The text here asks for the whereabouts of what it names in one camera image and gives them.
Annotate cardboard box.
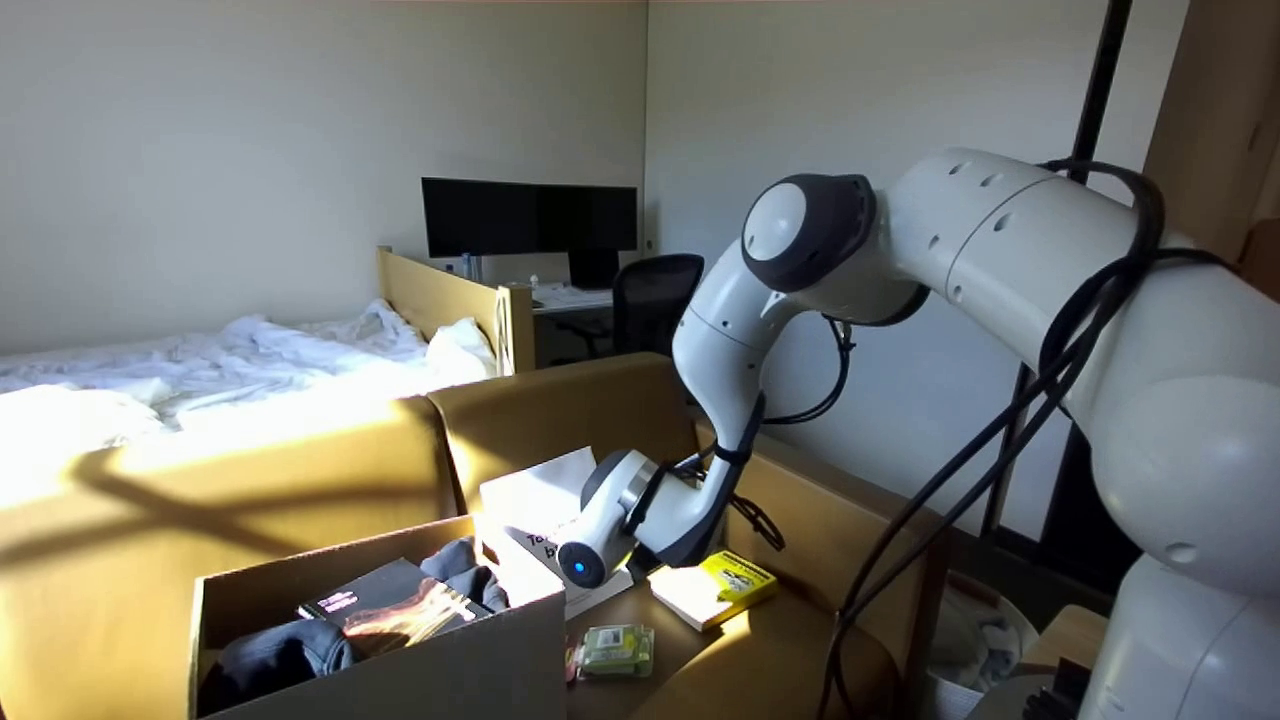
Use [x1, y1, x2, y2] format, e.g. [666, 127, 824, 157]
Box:
[188, 514, 571, 720]

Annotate black office chair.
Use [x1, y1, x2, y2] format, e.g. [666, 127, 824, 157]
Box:
[575, 252, 707, 363]

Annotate desk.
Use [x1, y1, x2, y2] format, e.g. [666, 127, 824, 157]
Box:
[531, 282, 617, 369]

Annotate black monitor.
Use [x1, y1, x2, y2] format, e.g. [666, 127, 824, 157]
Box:
[421, 177, 640, 291]

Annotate yellow book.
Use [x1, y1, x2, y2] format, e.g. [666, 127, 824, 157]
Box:
[647, 549, 780, 633]

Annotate green packet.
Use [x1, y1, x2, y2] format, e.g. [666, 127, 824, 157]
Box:
[572, 624, 657, 683]

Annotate black book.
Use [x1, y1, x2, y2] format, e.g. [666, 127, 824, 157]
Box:
[297, 558, 493, 656]

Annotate wooden bed with white bedding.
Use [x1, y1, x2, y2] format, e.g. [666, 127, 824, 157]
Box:
[0, 244, 538, 506]

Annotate dark blue clothes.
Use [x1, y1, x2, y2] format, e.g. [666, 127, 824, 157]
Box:
[198, 537, 511, 717]

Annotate black pole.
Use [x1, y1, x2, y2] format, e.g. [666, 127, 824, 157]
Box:
[980, 0, 1135, 541]

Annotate wooden wardrobe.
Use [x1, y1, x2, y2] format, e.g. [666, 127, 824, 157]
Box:
[1142, 0, 1280, 301]

